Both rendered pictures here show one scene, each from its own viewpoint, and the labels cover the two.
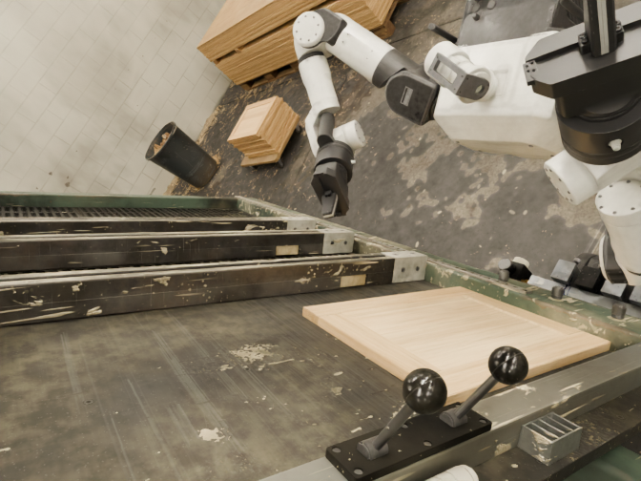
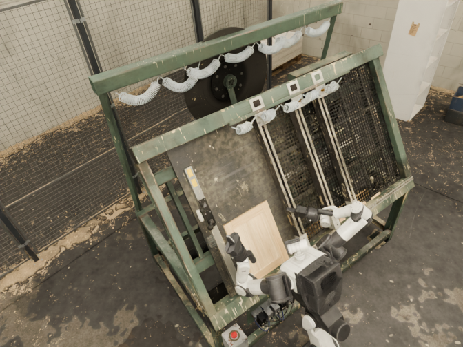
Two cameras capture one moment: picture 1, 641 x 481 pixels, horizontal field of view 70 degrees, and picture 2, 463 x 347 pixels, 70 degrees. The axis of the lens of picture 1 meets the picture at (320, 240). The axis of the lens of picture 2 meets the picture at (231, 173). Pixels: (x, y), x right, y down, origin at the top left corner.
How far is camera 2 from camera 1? 174 cm
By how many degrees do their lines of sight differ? 52
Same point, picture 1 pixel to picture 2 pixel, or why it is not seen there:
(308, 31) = (354, 207)
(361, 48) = (344, 226)
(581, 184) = not seen: hidden behind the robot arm
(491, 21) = (318, 264)
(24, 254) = (294, 117)
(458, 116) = not seen: hidden behind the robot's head
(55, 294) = (261, 138)
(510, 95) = (291, 261)
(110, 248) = (302, 140)
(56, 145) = not seen: outside the picture
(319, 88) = (340, 211)
